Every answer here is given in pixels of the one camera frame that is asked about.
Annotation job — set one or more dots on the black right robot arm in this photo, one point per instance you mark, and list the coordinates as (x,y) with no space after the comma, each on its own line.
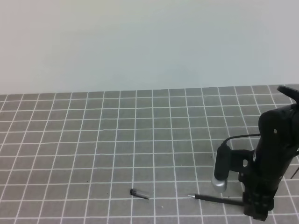
(279,131)

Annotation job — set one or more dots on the black pen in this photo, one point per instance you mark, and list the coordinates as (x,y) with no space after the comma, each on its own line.
(216,200)

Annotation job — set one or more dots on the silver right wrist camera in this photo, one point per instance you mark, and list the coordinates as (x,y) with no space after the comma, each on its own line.
(221,168)

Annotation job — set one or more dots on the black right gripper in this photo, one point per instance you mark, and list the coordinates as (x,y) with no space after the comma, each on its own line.
(260,185)

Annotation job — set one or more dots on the black pen cap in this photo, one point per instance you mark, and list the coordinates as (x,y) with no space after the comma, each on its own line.
(136,193)

